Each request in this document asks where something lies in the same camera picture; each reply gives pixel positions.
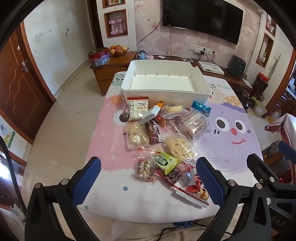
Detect red white triangular snack pack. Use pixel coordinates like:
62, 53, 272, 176
156, 163, 209, 208

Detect dark date snack pack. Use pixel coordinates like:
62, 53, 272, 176
166, 163, 191, 184

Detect green snack packet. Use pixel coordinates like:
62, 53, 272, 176
152, 148, 180, 175

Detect rice cracker clear pack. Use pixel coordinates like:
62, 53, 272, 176
164, 133, 199, 163

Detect large clear printed biscuit bag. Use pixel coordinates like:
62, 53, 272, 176
175, 109, 210, 141

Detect clear nut candy pack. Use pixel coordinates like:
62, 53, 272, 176
133, 156, 156, 181

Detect blue foil candy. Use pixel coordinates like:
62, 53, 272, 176
192, 101, 212, 117

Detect brown date bar pack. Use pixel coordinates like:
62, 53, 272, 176
145, 120, 163, 145

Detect puffed rice cake pack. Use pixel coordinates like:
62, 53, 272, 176
125, 122, 149, 150

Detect orange white snack stick pack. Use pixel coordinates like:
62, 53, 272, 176
139, 101, 164, 124

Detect red white label snack bag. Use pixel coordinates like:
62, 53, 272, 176
127, 96, 149, 122

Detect white plastic jug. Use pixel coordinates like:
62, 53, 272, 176
251, 96, 267, 117

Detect red lidded dark container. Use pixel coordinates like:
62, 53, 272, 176
249, 72, 269, 99

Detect dark green air fryer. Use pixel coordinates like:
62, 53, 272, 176
226, 55, 246, 78

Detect white set-top box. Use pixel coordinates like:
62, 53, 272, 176
198, 61, 224, 75

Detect white plastic storage bin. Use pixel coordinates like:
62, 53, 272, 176
121, 60, 212, 108

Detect wooden door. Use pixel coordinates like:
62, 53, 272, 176
1, 23, 56, 144

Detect small clear candy pack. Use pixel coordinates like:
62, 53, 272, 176
119, 104, 130, 123

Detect white power strip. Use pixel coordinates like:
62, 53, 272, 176
189, 44, 213, 54

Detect pink toy figure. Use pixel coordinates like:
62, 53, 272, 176
147, 48, 154, 60

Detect blue snow globe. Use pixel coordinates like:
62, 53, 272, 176
137, 50, 147, 60

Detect wooden tv cabinet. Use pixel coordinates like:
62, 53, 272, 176
89, 51, 253, 96

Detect red round tin box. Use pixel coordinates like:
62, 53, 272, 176
88, 47, 110, 67

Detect fruit bowl with apples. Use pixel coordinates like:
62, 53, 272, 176
108, 45, 129, 56

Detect pink dumbbells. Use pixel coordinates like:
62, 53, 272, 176
108, 19, 125, 36

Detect black wall television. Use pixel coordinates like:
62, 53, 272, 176
163, 0, 243, 44

